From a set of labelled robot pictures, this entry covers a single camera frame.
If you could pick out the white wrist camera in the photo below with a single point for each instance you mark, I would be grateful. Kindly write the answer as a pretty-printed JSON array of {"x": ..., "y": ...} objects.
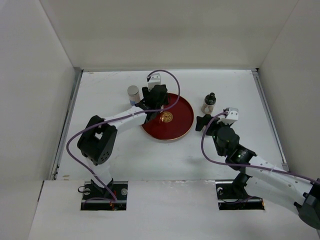
[
  {"x": 230, "y": 116},
  {"x": 153, "y": 80}
]

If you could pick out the left aluminium frame rail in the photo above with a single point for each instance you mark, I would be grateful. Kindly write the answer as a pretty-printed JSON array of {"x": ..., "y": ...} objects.
[{"x": 65, "y": 128}]

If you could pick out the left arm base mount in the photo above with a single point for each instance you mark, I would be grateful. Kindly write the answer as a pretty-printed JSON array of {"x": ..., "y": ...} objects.
[{"x": 96, "y": 198}]

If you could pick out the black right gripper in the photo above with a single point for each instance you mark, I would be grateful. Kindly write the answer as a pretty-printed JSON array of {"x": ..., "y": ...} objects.
[{"x": 201, "y": 122}]

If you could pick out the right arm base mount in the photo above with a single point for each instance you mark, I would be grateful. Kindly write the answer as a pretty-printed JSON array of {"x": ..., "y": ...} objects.
[{"x": 230, "y": 199}]

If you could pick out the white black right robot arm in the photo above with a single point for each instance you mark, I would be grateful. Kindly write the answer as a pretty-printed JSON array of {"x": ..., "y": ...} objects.
[{"x": 257, "y": 177}]

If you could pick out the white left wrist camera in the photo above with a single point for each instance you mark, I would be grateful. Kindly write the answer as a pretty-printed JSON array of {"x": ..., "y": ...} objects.
[{"x": 153, "y": 80}]

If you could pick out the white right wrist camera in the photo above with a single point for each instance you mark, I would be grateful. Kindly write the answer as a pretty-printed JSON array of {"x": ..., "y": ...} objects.
[{"x": 230, "y": 116}]

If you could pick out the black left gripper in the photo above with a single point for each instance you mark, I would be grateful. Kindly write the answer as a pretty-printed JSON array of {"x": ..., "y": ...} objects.
[{"x": 146, "y": 92}]

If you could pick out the red round lacquer tray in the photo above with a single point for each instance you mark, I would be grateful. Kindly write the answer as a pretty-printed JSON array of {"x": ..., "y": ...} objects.
[{"x": 174, "y": 123}]

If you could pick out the blue-label jar silver lid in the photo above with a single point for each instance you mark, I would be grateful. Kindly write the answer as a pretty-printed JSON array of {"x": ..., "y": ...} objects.
[{"x": 133, "y": 94}]

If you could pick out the tan powder bottle black cap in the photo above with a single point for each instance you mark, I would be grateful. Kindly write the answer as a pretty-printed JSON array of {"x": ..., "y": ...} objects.
[{"x": 209, "y": 103}]

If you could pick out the right aluminium frame rail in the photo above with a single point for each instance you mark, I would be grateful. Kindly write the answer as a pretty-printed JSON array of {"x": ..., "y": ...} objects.
[{"x": 256, "y": 77}]

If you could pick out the aluminium frame rail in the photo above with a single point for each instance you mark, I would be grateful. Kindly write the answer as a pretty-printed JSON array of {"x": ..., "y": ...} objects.
[
  {"x": 256, "y": 77},
  {"x": 65, "y": 128}
]

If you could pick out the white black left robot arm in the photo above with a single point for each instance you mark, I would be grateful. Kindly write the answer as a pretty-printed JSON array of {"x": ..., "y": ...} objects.
[{"x": 97, "y": 143}]

